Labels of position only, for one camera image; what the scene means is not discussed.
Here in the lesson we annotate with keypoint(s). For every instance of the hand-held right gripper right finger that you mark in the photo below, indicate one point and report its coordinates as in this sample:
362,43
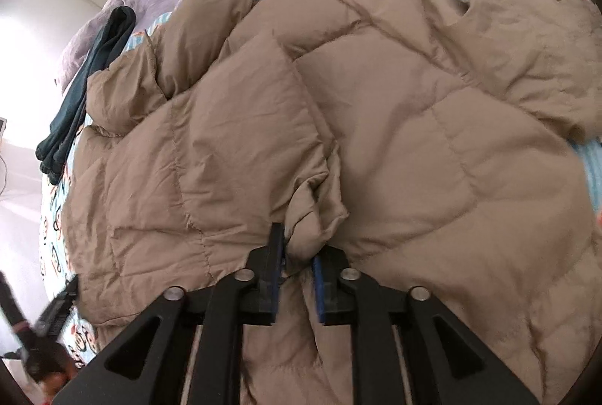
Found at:
320,292

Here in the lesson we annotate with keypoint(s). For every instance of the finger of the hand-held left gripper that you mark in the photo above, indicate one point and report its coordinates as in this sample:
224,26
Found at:
60,306

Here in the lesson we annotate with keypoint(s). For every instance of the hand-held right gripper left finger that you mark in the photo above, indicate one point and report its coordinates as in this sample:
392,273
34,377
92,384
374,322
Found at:
274,274

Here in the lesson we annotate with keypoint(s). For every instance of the tan quilted puffer jacket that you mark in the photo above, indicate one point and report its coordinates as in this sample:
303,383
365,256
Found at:
399,113

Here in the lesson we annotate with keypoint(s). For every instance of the dark teal folded garment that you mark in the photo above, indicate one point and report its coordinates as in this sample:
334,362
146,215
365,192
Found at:
79,97

